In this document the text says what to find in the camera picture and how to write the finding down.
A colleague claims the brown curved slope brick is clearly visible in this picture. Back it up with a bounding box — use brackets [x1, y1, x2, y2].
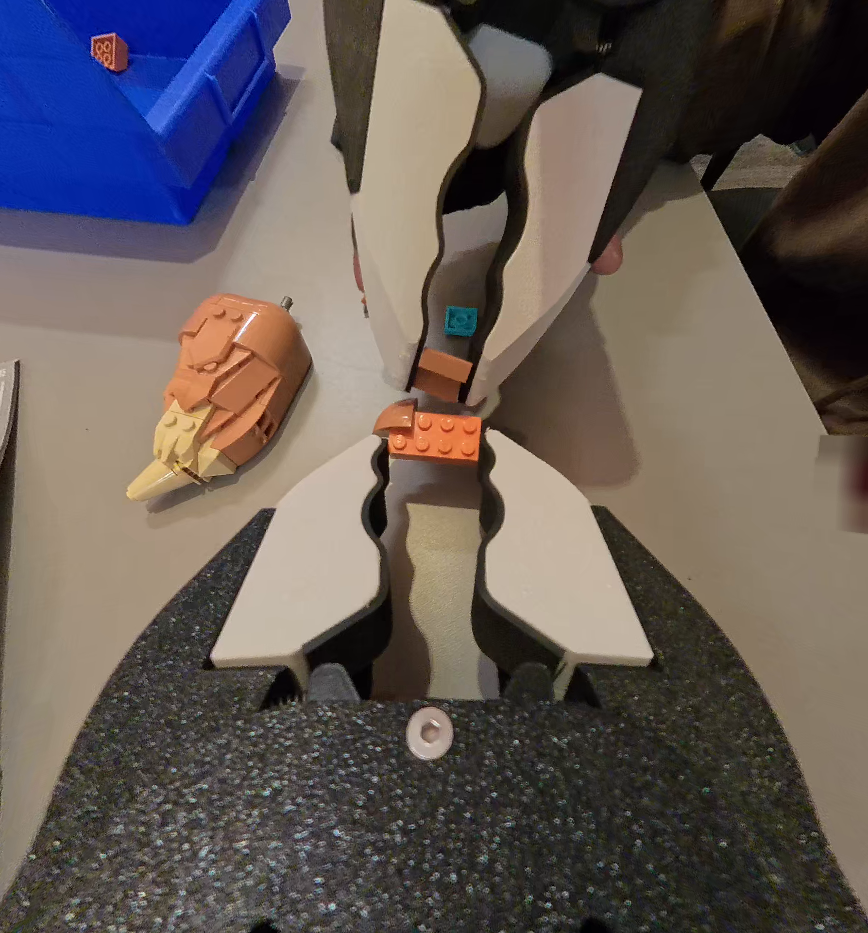
[413, 348, 476, 403]

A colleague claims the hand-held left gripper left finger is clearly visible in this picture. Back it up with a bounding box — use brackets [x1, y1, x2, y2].
[210, 436, 392, 686]

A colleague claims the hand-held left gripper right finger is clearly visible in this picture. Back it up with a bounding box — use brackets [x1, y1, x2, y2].
[477, 430, 657, 690]

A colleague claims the person's right forearm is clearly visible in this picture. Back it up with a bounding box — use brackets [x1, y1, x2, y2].
[667, 0, 868, 169]

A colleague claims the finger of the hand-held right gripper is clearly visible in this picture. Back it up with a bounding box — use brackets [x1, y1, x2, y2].
[348, 0, 487, 391]
[465, 73, 645, 407]

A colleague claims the person's brown hoodie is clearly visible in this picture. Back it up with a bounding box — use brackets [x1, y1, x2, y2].
[740, 54, 868, 436]

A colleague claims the brown quarter-round brick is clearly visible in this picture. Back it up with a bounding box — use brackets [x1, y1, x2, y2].
[374, 399, 420, 437]

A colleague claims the orange eight-stud brick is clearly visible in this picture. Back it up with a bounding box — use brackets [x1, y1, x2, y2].
[386, 410, 484, 467]

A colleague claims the blue plastic bin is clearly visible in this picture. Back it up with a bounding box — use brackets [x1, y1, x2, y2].
[0, 0, 291, 225]

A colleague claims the brown brick-built model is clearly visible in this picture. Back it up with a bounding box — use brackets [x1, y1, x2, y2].
[126, 293, 313, 504]

